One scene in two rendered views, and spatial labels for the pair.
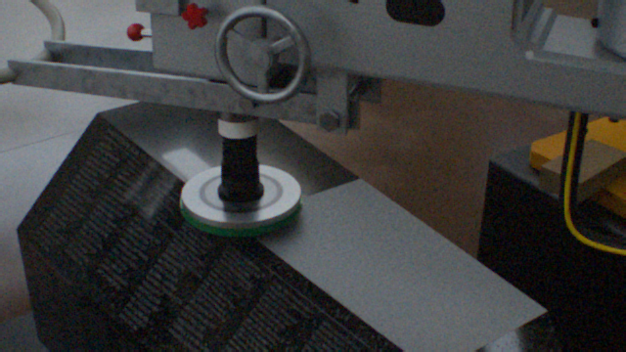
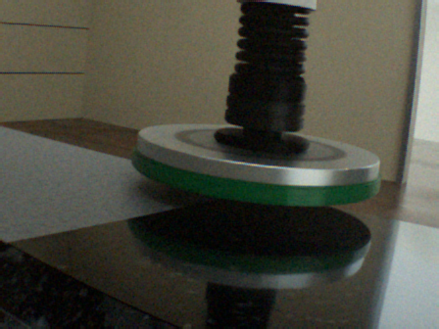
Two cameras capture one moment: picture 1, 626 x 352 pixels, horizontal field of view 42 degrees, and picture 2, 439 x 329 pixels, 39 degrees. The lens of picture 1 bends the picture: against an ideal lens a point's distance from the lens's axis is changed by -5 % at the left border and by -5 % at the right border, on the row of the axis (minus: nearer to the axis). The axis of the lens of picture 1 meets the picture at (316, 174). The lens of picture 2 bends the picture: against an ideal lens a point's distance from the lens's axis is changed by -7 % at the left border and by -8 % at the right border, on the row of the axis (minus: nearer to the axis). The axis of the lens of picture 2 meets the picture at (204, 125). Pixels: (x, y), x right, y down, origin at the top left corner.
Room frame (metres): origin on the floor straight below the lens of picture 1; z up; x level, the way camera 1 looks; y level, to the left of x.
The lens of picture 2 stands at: (1.85, -0.10, 0.95)
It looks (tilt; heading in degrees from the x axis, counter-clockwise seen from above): 7 degrees down; 161
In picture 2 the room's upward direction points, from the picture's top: 6 degrees clockwise
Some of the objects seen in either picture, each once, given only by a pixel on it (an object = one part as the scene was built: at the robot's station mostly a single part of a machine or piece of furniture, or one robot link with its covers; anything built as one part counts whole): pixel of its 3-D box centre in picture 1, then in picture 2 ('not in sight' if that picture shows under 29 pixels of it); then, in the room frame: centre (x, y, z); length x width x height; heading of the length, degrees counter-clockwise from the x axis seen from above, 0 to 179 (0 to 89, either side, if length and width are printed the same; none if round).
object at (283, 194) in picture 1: (241, 194); (261, 150); (1.33, 0.13, 0.86); 0.21 x 0.21 x 0.01
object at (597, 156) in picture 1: (584, 169); not in sight; (1.55, -0.57, 0.81); 0.20 x 0.10 x 0.05; 132
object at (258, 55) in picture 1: (272, 47); not in sight; (1.18, 0.07, 1.20); 0.15 x 0.10 x 0.15; 68
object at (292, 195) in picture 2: (241, 196); (260, 155); (1.33, 0.13, 0.86); 0.22 x 0.22 x 0.04
